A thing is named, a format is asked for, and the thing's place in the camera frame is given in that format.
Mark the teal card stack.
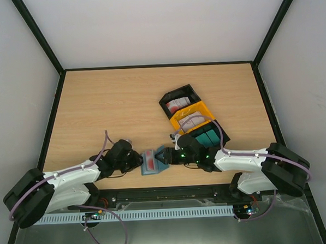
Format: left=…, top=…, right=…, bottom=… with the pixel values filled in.
left=195, top=130, right=220, bottom=148

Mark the teal card holder wallet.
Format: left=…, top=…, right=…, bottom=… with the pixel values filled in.
left=141, top=146, right=170, bottom=176

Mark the yellow bin with cards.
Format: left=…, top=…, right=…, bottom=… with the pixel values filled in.
left=169, top=101, right=215, bottom=135

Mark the black bin with teal cards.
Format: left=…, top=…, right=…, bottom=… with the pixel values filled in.
left=188, top=121, right=230, bottom=148

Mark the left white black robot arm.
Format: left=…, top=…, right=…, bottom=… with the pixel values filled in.
left=3, top=139, right=143, bottom=229

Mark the black aluminium frame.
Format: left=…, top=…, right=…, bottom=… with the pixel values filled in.
left=0, top=0, right=326, bottom=244

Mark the black bin with red cards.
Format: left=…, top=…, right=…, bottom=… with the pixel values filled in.
left=159, top=84, right=201, bottom=119

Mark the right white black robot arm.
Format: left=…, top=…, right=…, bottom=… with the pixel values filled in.
left=155, top=134, right=310, bottom=197

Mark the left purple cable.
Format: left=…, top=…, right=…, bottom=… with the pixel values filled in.
left=4, top=129, right=129, bottom=244

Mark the stack of white red cards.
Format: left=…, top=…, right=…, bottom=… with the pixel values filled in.
left=166, top=97, right=191, bottom=114

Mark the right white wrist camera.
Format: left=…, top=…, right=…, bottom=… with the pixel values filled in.
left=170, top=133, right=181, bottom=150

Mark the stack of cards yellow bin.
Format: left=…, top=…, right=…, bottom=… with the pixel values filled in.
left=179, top=111, right=205, bottom=132

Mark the purple cable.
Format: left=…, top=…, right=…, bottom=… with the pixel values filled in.
left=4, top=129, right=129, bottom=244
left=170, top=109, right=314, bottom=226

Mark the light blue slotted cable duct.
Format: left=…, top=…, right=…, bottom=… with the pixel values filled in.
left=35, top=206, right=234, bottom=225

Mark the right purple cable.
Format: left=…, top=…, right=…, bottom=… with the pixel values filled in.
left=170, top=109, right=314, bottom=226

